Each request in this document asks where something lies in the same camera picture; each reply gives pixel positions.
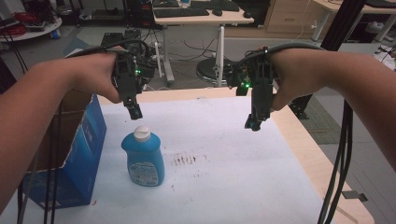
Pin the person's right hand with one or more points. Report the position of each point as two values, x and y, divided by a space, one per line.
299 71

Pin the light wood desk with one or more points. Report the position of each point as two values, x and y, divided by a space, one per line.
202 19

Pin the light desk with white legs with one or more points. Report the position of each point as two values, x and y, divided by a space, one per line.
342 7

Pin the black box on floor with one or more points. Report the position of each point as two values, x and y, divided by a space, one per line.
111 39

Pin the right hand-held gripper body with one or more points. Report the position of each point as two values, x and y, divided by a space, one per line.
261 87

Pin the black metal frame post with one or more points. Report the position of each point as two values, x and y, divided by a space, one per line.
344 25

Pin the black computer mouse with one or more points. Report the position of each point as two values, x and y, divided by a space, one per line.
217 12
247 14

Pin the blue bottle with white cap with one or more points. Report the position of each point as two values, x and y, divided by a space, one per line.
144 158

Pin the black round stool base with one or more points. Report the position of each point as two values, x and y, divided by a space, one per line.
207 70

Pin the person's left hand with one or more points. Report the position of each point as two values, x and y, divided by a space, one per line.
93 71

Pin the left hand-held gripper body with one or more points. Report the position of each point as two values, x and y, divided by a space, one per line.
129 77

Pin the grey tape strip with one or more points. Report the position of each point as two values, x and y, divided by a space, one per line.
354 195

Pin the black keyboard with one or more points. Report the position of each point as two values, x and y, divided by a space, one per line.
182 12
218 4

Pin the blue cardboard box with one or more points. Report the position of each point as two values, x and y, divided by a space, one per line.
84 149

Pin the wooden drawer cabinet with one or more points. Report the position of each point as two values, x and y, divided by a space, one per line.
288 17

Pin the black computer tower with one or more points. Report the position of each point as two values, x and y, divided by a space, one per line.
138 14

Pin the round white table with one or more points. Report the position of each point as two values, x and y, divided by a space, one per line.
34 32

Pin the white table cover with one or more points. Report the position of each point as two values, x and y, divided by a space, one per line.
224 161

